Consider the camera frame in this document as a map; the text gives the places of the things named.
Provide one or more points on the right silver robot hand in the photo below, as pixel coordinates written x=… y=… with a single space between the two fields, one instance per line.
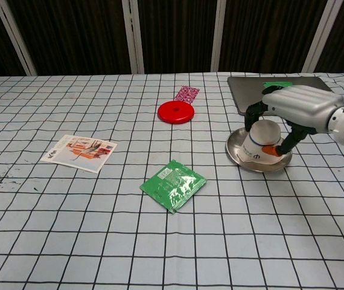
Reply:
x=301 y=105

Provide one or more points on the white paper cup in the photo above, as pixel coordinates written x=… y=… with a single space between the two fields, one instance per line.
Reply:
x=259 y=139

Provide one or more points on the round steel plate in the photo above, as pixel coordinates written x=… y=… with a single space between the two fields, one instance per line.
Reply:
x=235 y=148

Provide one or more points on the small green foil packet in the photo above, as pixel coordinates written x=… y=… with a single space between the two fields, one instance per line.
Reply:
x=276 y=83

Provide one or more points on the grey closed laptop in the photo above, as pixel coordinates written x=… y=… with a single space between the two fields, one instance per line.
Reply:
x=244 y=93

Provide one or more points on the pink patterned sachet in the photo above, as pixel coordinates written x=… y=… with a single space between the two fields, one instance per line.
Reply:
x=187 y=94

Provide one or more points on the red round disc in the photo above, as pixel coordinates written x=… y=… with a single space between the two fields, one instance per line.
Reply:
x=176 y=112

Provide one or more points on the large green foil packet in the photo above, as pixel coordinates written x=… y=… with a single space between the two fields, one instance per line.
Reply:
x=173 y=185

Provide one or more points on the illustrated postcard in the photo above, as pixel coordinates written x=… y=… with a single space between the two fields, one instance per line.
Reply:
x=80 y=153

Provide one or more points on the light blue checked tablecloth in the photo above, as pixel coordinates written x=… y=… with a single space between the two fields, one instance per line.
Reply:
x=99 y=235

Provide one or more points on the white metal frame post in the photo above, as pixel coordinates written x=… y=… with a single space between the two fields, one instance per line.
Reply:
x=218 y=36
x=15 y=39
x=132 y=39
x=320 y=36

